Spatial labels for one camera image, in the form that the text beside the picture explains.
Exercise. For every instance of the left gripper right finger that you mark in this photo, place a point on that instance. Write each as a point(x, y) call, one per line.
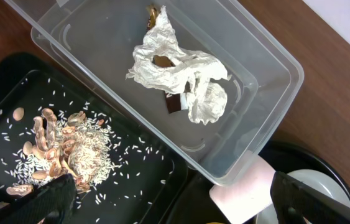
point(297, 203)

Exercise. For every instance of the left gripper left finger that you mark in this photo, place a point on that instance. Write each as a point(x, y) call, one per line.
point(52, 202)

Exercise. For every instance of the pink plastic cup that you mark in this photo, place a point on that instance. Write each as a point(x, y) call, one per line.
point(248, 196)

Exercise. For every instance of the food scraps and rice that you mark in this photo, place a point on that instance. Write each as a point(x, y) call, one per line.
point(78, 146)

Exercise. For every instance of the white napkin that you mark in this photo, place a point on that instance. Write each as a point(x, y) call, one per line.
point(194, 75)

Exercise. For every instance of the brown snack wrapper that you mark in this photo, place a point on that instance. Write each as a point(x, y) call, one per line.
point(173, 102)

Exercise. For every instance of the clear plastic waste bin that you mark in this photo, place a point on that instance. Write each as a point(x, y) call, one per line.
point(94, 40)

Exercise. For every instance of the pale green plate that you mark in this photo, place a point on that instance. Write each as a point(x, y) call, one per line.
point(314, 179)

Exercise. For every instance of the black rectangular tray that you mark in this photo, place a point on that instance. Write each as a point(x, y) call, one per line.
point(148, 175)

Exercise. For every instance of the round black serving tray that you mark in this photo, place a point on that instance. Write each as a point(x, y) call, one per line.
point(195, 205)

